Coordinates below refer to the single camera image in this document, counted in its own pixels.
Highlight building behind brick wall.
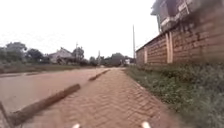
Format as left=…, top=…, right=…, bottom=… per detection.
left=150, top=0, right=224, bottom=34

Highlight brick wall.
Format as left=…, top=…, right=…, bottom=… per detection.
left=135, top=5, right=224, bottom=66

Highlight grass strip beyond road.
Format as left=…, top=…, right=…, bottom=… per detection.
left=0, top=63, right=98, bottom=75

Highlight pole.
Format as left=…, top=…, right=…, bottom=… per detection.
left=132, top=24, right=137, bottom=60

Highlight house with pitched roof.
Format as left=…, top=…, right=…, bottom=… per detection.
left=48, top=47, right=78, bottom=65

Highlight brown dirt road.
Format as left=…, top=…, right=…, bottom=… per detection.
left=0, top=67, right=109, bottom=116

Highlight concrete kerb blocks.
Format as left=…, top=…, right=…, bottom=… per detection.
left=7, top=69, right=111, bottom=127

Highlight grass verge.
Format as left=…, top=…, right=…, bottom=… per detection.
left=123, top=63, right=224, bottom=128

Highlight red brick path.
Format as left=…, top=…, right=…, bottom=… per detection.
left=20, top=67, right=191, bottom=128

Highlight row of trees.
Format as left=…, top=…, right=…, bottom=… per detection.
left=0, top=41, right=136, bottom=67

